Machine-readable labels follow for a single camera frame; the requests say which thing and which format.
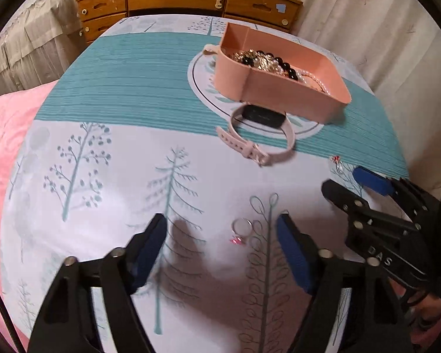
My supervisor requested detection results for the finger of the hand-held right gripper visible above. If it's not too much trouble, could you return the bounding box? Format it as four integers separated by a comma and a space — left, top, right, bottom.
321, 180, 420, 239
353, 167, 441, 229

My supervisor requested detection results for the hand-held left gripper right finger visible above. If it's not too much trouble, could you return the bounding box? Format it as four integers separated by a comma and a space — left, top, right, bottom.
276, 213, 405, 353

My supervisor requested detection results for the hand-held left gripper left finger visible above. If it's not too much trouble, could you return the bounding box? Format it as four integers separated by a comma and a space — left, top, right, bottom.
27, 213, 168, 353

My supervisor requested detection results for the silver ring with pink gem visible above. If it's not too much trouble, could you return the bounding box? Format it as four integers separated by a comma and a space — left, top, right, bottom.
229, 218, 255, 245

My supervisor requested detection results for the white pearl necklace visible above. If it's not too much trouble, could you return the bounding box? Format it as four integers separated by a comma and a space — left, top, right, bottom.
298, 67, 333, 95

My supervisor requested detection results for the pink jewelry box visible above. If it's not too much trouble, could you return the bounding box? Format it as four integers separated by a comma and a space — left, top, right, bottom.
209, 22, 352, 124

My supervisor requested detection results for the black bead bracelet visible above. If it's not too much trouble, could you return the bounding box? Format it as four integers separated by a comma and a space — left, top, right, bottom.
243, 52, 306, 81

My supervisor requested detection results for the gold chain necklace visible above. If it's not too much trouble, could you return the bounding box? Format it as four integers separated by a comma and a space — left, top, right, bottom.
231, 49, 276, 70

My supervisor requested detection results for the small silver earring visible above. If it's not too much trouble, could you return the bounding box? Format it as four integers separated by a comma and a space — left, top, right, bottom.
329, 155, 348, 174

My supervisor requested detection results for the pink smart band watch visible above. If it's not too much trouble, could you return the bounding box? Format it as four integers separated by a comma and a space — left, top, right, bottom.
216, 104, 296, 165

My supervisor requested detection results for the tree print tablecloth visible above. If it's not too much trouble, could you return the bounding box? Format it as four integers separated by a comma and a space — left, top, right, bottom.
0, 15, 408, 353

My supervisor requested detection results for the white leaf print curtain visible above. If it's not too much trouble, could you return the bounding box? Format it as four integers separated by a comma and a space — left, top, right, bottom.
290, 0, 441, 177

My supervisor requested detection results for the pink blanket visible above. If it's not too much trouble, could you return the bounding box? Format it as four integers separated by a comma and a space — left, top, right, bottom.
0, 83, 61, 342

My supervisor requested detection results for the white lace cover cloth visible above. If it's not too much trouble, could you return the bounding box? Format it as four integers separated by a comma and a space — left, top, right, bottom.
0, 0, 96, 96

